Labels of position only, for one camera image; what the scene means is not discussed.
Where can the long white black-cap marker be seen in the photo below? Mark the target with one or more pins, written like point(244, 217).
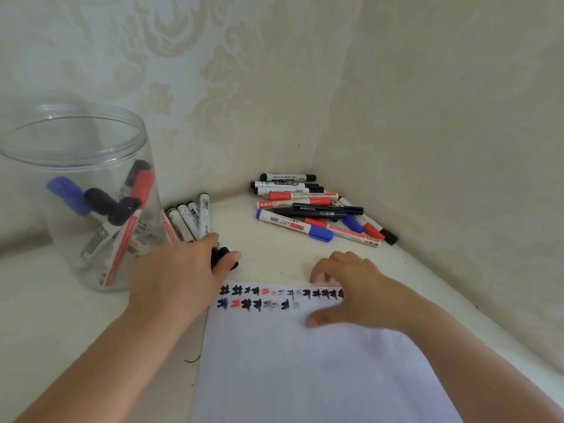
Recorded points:
point(204, 215)
point(136, 167)
point(194, 213)

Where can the white paper sheet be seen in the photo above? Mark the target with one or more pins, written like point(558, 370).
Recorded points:
point(286, 370)

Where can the red cap white barrel marker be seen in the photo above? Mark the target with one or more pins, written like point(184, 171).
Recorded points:
point(168, 229)

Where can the person's left forearm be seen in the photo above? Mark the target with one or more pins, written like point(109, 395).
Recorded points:
point(97, 374)

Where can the transparent plastic jar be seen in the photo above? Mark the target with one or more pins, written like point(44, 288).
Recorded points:
point(26, 215)

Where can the person's left hand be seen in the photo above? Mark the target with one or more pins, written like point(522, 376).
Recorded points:
point(172, 281)

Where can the pile of assorted markers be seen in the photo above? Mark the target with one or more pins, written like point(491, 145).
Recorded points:
point(286, 196)

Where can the person's right forearm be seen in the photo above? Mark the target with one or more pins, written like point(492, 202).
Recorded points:
point(484, 370)

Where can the person's right hand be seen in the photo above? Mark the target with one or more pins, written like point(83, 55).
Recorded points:
point(374, 299)

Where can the blue cap gold label marker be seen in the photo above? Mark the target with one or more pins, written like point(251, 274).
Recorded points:
point(66, 193)

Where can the slim red striped marker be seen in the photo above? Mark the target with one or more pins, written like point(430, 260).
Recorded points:
point(142, 187)

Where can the white marker chunky black cap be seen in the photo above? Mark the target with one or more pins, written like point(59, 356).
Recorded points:
point(99, 200)
point(187, 218)
point(121, 213)

